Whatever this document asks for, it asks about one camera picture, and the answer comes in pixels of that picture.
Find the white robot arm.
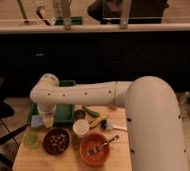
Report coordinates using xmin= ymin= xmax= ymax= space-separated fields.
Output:
xmin=30 ymin=74 xmax=189 ymax=171

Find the green plastic cup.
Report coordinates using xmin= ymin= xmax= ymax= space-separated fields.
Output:
xmin=23 ymin=132 xmax=40 ymax=148

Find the white paper cup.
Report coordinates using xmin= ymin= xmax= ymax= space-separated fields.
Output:
xmin=73 ymin=119 xmax=90 ymax=137

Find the green plastic tray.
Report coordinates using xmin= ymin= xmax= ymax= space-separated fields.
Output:
xmin=27 ymin=79 xmax=77 ymax=128

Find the dark bowl with nuts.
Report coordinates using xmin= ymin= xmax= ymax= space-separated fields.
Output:
xmin=43 ymin=128 xmax=70 ymax=155

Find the small dark tin can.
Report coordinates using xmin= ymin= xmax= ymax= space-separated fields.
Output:
xmin=74 ymin=110 xmax=85 ymax=120

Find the green cucumber toy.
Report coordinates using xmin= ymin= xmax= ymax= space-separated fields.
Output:
xmin=83 ymin=106 xmax=100 ymax=117

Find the orange bowl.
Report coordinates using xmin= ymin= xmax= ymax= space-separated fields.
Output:
xmin=79 ymin=133 xmax=110 ymax=167

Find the metal fork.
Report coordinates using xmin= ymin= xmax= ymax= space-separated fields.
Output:
xmin=86 ymin=135 xmax=119 ymax=156

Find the green box on shelf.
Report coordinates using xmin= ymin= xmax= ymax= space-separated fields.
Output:
xmin=55 ymin=16 xmax=83 ymax=25

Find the black chair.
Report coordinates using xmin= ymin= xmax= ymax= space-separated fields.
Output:
xmin=87 ymin=0 xmax=169 ymax=24

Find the dish brush white handle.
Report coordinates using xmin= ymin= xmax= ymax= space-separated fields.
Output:
xmin=101 ymin=120 xmax=127 ymax=131

